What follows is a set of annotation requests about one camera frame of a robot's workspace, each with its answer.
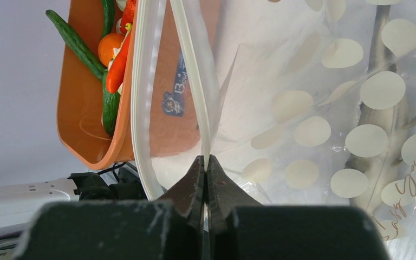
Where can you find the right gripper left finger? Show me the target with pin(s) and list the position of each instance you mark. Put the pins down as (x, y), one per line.
(184, 220)

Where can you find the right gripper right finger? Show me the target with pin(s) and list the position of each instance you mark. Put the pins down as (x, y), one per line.
(223, 195)

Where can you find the clear dotted zip bag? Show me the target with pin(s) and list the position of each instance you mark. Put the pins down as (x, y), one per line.
(271, 88)

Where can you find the grey toy fish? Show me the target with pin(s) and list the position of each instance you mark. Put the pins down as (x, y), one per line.
(382, 169)

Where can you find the long green cucumber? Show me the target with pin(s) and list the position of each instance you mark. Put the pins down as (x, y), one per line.
(74, 42)

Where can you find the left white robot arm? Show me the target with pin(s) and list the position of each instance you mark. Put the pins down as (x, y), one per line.
(18, 203)

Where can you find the orange plastic tub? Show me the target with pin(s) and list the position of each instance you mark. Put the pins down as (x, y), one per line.
(80, 107)

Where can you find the red chili pepper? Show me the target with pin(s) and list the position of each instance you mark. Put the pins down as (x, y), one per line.
(116, 72)

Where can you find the orange fruit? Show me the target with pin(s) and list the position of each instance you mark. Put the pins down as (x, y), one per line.
(108, 46)

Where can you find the green bean pod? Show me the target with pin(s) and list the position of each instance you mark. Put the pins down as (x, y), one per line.
(108, 7)

